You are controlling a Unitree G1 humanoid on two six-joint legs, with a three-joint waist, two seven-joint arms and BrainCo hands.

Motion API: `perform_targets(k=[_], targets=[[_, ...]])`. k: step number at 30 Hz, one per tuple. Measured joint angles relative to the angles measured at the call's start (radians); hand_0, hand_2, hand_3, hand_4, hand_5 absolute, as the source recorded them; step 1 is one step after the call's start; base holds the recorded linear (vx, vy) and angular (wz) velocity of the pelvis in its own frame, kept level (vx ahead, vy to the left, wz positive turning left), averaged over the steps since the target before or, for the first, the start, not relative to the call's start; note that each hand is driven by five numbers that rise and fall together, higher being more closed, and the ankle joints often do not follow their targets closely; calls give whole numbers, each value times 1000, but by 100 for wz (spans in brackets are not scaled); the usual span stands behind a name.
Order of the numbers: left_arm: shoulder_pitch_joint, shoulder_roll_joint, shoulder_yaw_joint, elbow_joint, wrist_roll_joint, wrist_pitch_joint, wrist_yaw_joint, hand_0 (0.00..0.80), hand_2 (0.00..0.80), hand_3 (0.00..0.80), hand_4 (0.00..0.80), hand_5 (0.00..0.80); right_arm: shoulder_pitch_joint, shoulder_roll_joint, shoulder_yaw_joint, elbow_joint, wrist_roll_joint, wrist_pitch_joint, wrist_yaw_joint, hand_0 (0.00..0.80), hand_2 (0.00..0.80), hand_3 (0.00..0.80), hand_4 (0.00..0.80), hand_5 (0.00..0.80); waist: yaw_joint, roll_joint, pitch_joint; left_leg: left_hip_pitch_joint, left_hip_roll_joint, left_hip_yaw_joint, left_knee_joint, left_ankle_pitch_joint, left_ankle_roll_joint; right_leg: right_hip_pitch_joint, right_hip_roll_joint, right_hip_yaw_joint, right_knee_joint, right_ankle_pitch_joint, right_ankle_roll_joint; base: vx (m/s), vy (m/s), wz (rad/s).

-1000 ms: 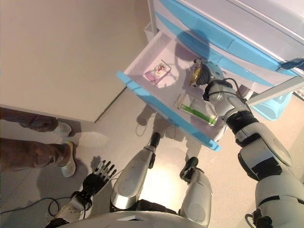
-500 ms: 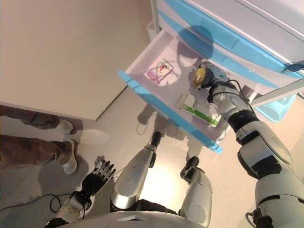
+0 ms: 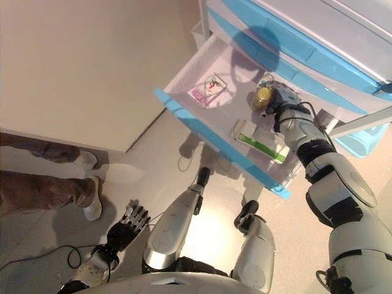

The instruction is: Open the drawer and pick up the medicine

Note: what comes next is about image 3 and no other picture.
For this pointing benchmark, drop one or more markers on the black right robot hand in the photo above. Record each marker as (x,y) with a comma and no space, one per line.
(284,95)

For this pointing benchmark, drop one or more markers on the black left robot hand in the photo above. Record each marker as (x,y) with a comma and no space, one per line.
(121,235)

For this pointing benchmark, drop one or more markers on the clear bottle of yellow capsules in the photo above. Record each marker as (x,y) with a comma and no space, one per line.
(261,99)

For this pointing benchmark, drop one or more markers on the white drawer with blue front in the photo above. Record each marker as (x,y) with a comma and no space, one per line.
(239,107)

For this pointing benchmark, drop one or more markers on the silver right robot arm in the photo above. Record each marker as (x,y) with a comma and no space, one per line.
(337,183)

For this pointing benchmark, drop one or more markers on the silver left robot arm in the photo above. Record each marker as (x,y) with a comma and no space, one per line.
(92,269)

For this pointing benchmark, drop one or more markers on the clear plastic medicine pouch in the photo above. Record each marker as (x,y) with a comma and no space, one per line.
(268,80)

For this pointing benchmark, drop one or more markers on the green white medicine box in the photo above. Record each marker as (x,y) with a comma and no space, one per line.
(260,141)

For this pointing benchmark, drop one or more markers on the pink white medicine box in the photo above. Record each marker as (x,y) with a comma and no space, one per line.
(208,90)

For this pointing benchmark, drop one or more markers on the white blue medical cart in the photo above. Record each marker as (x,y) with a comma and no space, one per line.
(337,30)

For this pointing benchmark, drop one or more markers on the blue lidded waste bin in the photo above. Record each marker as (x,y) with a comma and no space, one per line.
(358,144)

